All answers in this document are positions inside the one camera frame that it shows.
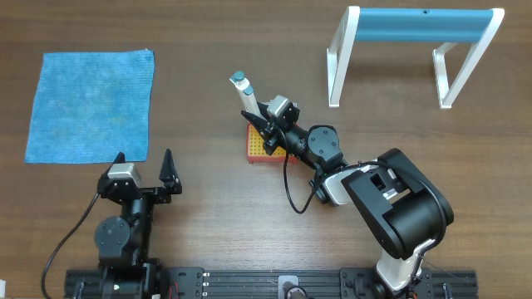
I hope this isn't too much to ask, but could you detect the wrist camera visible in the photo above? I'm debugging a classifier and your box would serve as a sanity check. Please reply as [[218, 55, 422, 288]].
[[266, 95, 293, 120], [106, 162, 144, 189]]

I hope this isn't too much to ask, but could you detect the mounting rail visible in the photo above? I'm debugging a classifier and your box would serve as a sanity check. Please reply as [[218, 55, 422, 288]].
[[64, 267, 480, 299]]

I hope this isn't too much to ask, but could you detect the black cable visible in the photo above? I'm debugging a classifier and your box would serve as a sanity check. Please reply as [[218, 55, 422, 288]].
[[40, 191, 101, 299], [282, 136, 323, 216]]

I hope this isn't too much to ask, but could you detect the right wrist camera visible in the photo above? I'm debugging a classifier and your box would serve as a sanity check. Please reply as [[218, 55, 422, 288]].
[[266, 95, 293, 120]]

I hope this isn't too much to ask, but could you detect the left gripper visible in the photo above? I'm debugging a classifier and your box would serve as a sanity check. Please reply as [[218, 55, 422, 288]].
[[97, 148, 184, 205]]

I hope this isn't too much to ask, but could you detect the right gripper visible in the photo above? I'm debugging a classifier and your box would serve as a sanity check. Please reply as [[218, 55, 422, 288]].
[[240, 100, 301, 157]]

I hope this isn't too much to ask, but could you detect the blue cloth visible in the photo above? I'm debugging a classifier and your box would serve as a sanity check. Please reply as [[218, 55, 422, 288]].
[[23, 49, 156, 164]]

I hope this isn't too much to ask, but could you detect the red and yellow tip box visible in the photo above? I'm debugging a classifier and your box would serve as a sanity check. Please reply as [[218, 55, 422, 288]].
[[246, 123, 299, 164]]

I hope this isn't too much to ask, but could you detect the white and blue stand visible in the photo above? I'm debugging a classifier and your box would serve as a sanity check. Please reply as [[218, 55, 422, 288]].
[[326, 5, 506, 110]]

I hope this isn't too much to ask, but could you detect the white pipette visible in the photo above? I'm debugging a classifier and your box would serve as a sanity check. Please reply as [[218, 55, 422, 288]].
[[229, 71, 267, 122]]

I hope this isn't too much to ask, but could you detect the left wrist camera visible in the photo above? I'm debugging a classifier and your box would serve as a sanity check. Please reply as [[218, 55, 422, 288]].
[[106, 162, 144, 189]]

